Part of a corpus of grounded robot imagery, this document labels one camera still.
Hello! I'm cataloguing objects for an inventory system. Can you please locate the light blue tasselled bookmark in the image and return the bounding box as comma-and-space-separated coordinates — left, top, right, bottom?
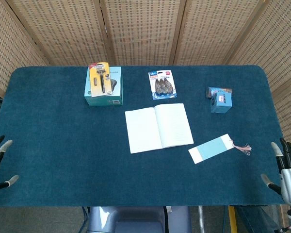
188, 133, 252, 165

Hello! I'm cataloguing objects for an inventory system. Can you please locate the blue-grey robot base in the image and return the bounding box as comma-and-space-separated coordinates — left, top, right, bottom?
87, 206, 192, 233

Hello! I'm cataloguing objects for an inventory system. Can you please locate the white notebook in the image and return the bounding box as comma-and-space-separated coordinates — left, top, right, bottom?
125, 103, 194, 154

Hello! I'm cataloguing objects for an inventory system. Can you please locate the dark teal table mat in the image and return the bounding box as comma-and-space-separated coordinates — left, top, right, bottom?
0, 65, 291, 207

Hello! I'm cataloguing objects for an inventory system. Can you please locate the metal table leg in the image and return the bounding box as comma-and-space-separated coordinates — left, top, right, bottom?
198, 206, 205, 233

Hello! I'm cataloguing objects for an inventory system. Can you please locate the small blue box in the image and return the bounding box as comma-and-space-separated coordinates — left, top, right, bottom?
210, 92, 233, 114

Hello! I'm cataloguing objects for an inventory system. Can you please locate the wicker screen panel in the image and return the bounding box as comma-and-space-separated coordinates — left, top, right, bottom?
0, 0, 50, 99
99, 0, 187, 66
172, 0, 270, 66
6, 0, 116, 66
223, 0, 291, 228

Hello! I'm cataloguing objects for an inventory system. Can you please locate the teal cardboard box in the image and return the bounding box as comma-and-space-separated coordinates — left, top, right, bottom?
84, 66, 124, 106

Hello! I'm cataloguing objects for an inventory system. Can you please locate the yellow razor blister pack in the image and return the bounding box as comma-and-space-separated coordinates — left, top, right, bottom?
88, 62, 113, 98

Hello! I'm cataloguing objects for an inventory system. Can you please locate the blue binder clip pack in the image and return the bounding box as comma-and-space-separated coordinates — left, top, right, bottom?
148, 69, 178, 101

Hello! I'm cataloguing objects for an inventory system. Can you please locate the yellow post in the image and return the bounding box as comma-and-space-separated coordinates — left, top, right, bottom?
228, 205, 238, 233

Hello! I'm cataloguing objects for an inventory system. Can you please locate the blue cable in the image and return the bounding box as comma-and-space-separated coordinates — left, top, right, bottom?
81, 206, 89, 233

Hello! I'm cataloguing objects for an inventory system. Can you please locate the black base cable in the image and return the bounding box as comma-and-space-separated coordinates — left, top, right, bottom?
162, 206, 170, 233

